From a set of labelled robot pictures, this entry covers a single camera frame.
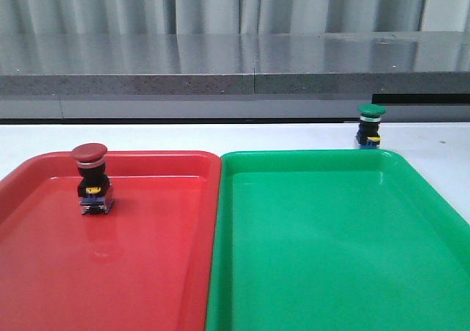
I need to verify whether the green mushroom push button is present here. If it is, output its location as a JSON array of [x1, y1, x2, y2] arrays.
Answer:
[[355, 103, 386, 149]]

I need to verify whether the red mushroom push button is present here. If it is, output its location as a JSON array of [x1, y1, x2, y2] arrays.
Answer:
[[71, 143, 114, 214]]

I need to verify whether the green plastic tray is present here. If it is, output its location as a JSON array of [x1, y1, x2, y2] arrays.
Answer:
[[206, 150, 469, 330]]

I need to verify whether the red plastic tray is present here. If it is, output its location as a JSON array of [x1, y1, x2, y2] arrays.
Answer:
[[1, 151, 221, 330]]

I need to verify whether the grey granite counter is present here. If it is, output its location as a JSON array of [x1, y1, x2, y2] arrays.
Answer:
[[1, 32, 469, 123]]

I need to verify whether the grey pleated curtain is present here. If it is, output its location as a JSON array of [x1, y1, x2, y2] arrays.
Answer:
[[1, 0, 469, 34]]

